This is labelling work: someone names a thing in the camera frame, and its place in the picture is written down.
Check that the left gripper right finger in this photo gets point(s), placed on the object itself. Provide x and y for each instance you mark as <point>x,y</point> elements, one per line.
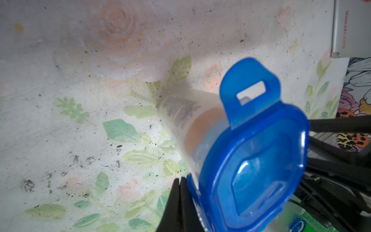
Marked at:
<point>188,219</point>

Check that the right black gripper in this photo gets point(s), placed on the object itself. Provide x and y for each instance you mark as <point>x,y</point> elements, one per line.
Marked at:
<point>333,188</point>

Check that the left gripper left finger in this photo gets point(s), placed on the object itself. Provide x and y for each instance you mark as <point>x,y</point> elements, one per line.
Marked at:
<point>170,219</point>

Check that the blue lid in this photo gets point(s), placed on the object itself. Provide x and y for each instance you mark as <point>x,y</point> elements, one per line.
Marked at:
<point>257,161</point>

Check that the clear plastic cup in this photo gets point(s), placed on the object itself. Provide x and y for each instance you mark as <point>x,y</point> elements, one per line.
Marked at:
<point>178,109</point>

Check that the white bottle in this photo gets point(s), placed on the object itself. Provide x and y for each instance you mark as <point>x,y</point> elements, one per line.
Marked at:
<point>205,129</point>

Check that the silver metal case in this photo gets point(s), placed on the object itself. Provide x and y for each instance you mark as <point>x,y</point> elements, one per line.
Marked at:
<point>351,29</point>

